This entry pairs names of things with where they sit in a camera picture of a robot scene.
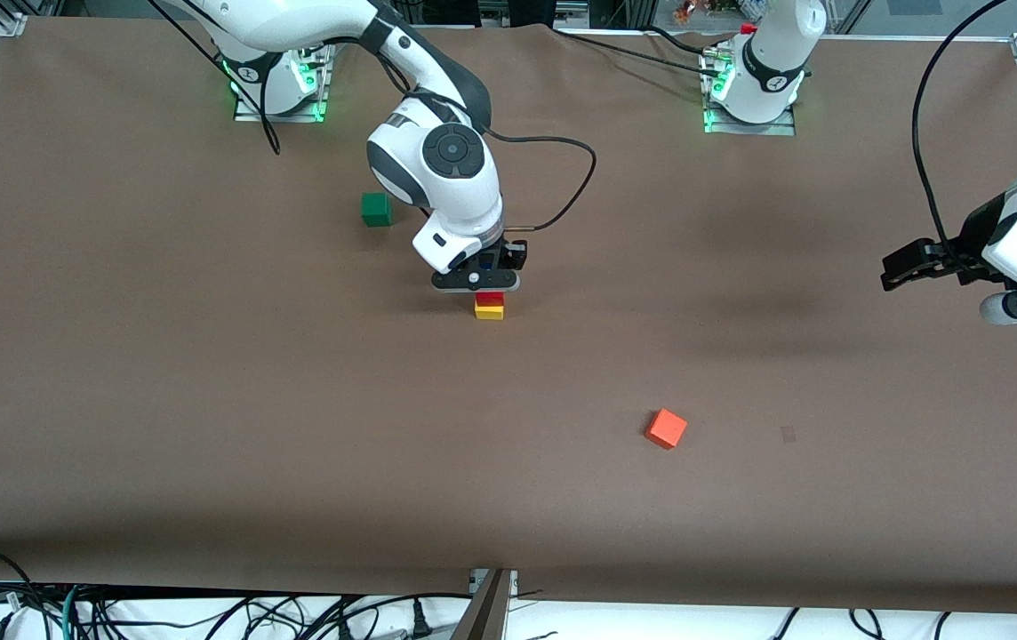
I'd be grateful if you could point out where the orange wooden cube block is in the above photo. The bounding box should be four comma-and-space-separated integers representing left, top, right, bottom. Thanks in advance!
645, 408, 688, 450

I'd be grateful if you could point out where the brown table cover sheet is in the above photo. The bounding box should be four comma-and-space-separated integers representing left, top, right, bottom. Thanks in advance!
0, 18, 1017, 614

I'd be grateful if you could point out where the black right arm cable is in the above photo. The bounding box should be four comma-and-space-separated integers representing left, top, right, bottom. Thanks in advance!
148, 0, 598, 234

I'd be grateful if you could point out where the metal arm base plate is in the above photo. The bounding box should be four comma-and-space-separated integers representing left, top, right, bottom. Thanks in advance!
701, 49, 798, 136
233, 37, 332, 124

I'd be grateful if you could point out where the thick black cable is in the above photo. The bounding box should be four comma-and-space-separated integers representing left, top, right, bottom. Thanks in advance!
0, 548, 60, 640

